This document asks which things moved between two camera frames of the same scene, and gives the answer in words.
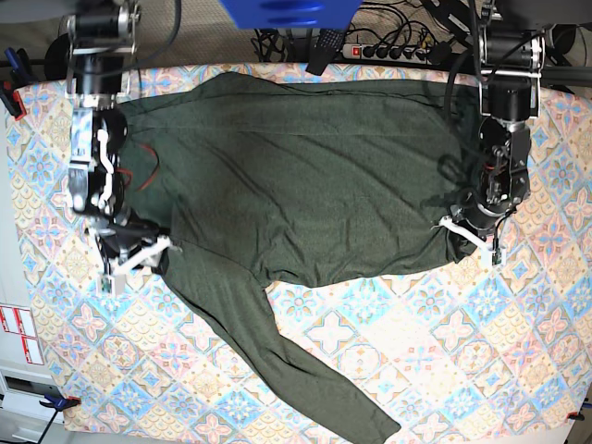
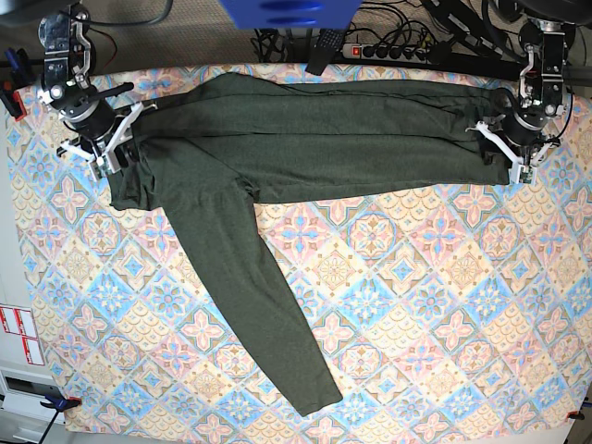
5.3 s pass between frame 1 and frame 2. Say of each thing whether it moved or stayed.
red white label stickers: stayed
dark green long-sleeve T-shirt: moved
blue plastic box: stayed
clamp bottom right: stayed
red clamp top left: stayed
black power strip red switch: stayed
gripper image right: moved
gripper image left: moved
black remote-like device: stayed
